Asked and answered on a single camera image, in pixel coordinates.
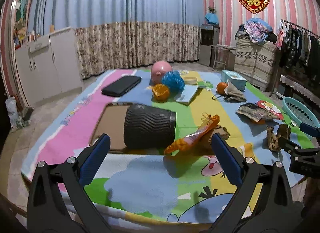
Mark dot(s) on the pile of colourful clothes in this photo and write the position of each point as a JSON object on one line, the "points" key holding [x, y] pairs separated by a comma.
{"points": [[257, 30]]}

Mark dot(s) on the grey water dispenser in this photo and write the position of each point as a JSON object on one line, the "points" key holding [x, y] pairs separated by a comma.
{"points": [[208, 38]]}

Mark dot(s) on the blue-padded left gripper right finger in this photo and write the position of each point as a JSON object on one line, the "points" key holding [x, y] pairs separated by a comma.
{"points": [[262, 201]]}

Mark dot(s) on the black rectangular case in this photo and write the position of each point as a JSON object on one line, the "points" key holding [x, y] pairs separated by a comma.
{"points": [[121, 86]]}

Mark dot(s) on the grey wrapper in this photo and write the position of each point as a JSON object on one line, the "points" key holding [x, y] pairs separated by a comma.
{"points": [[232, 94]]}

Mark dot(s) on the pink pig mug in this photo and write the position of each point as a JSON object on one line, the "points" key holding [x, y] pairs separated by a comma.
{"points": [[158, 70]]}

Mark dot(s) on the teal plastic basket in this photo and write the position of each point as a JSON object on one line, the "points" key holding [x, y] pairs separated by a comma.
{"points": [[298, 112]]}

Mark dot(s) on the low shelf with lace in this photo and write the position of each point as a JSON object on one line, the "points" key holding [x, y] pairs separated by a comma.
{"points": [[299, 88]]}

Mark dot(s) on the blue plastic bag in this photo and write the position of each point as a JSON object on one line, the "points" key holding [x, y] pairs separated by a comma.
{"points": [[174, 81]]}

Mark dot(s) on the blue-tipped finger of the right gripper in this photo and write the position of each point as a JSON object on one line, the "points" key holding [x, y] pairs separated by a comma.
{"points": [[310, 130]]}

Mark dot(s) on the blue covered water bottle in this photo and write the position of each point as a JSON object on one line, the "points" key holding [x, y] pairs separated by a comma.
{"points": [[211, 16]]}

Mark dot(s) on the black ribbed paper cup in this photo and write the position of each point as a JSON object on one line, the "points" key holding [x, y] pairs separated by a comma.
{"points": [[149, 127]]}

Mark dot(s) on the brown cardboard sheet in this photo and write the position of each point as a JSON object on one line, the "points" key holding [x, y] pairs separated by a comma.
{"points": [[111, 122]]}

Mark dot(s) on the cream round lid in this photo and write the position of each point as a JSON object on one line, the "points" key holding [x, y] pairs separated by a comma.
{"points": [[190, 80]]}

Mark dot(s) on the small metal folding table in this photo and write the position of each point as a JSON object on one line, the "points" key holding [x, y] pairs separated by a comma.
{"points": [[222, 57]]}

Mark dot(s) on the orange peel piece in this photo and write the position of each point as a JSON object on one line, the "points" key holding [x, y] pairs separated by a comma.
{"points": [[160, 92]]}

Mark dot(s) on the orange tangerine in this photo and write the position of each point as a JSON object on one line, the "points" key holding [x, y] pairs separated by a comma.
{"points": [[220, 88]]}

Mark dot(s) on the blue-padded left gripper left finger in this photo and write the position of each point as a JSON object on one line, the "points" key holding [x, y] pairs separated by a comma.
{"points": [[46, 209]]}

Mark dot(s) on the covered cabinet with cloth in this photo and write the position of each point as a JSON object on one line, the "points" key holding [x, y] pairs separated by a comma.
{"points": [[256, 63]]}

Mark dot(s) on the teal tissue box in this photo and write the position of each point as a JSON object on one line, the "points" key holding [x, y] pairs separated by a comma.
{"points": [[235, 78]]}

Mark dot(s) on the clothes rack with garments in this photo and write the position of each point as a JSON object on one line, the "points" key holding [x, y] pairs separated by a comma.
{"points": [[298, 51]]}

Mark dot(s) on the brown paper scrap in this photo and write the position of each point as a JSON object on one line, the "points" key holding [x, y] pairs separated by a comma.
{"points": [[284, 131]]}

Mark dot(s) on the orange snack wrapper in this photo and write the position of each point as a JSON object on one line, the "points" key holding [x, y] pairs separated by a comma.
{"points": [[190, 141]]}

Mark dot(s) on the dark printed snack packet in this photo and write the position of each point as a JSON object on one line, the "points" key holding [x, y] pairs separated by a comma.
{"points": [[255, 113]]}

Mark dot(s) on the colourful cartoon play mat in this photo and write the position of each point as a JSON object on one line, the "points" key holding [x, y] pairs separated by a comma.
{"points": [[137, 184]]}

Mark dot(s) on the blue and floral curtain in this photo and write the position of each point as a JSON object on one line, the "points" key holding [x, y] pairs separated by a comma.
{"points": [[114, 34]]}

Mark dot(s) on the white storage cabinet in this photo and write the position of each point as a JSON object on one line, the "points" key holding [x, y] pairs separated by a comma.
{"points": [[48, 66]]}

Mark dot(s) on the white paper booklet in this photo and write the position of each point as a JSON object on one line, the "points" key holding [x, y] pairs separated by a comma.
{"points": [[187, 94]]}

